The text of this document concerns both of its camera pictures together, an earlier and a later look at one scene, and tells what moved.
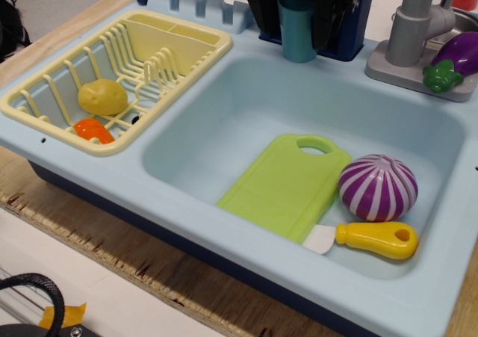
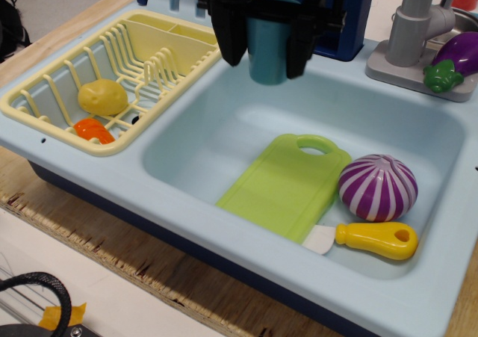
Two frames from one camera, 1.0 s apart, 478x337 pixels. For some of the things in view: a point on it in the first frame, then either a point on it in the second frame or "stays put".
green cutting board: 287,190 stays put
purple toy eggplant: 455,60 stays put
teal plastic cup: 296,12 to 269,43
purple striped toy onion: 378,188 stays put
